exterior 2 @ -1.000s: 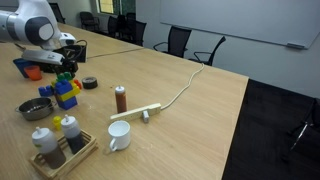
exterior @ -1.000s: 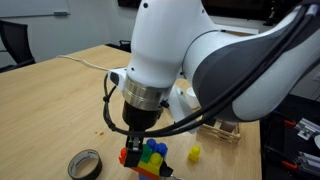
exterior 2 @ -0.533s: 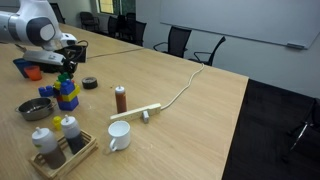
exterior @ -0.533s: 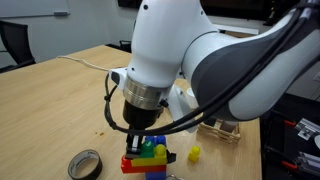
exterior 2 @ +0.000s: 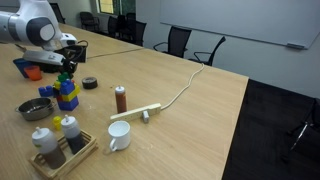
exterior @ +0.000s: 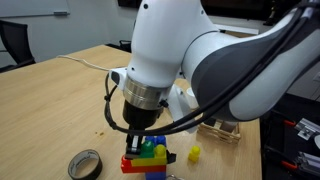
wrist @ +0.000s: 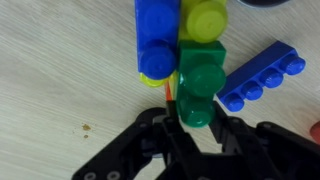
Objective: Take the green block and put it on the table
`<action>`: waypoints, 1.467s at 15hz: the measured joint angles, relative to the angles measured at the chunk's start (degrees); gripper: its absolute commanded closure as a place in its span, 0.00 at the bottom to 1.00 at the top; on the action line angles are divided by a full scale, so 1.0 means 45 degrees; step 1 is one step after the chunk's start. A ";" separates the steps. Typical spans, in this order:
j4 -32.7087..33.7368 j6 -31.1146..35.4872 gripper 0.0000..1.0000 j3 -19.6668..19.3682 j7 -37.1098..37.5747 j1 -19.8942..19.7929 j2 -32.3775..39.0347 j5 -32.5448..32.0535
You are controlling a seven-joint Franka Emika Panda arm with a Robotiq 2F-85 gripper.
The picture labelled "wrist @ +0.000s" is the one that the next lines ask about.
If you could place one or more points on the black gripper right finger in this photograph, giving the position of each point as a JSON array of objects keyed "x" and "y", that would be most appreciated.
[{"x": 266, "y": 153}]

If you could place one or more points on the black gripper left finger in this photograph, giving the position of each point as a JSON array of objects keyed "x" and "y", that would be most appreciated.
[{"x": 133, "y": 150}]

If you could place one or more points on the green two-stud toy block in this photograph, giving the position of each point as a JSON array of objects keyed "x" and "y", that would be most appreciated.
[{"x": 200, "y": 76}]

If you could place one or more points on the orange toy block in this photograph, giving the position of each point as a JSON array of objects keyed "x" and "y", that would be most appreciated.
[{"x": 168, "y": 93}]

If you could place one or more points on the long blue four-stud block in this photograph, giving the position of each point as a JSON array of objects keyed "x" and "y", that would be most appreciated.
[{"x": 260, "y": 76}]

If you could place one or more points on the blue two-stud toy block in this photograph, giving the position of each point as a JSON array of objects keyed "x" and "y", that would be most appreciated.
[{"x": 156, "y": 33}]

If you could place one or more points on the colourful block stack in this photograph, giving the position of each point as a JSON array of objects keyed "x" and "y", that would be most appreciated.
[{"x": 206, "y": 20}]

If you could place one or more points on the orange plastic cup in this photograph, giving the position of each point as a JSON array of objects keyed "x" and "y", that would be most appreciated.
[{"x": 316, "y": 131}]

